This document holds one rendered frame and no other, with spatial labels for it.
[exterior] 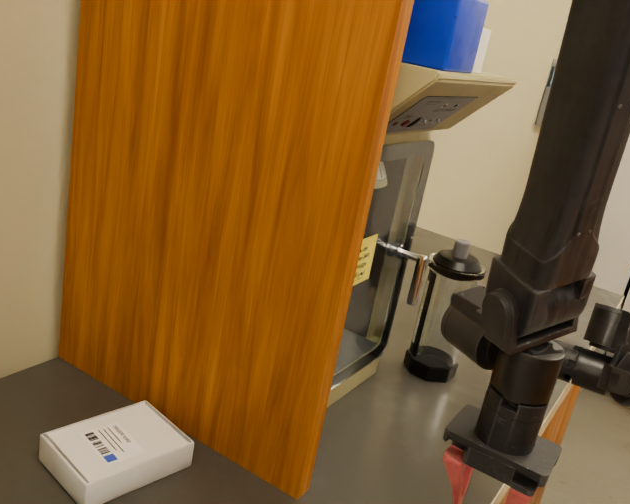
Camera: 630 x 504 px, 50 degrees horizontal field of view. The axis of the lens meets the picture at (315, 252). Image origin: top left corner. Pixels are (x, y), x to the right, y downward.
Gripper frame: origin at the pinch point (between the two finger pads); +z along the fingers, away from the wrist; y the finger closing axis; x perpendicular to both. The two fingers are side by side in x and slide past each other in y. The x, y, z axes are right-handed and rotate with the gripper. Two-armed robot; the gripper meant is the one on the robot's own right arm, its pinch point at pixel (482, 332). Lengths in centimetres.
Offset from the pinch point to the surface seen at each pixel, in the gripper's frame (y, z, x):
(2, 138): 41, 62, -23
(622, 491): -162, -29, 124
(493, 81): 2.7, 5.7, -38.5
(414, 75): 23.1, 8.8, -39.6
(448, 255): -15.0, 12.8, -5.2
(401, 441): 11.3, 6.0, 17.5
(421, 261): -0.9, 12.6, -8.1
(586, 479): -158, -16, 123
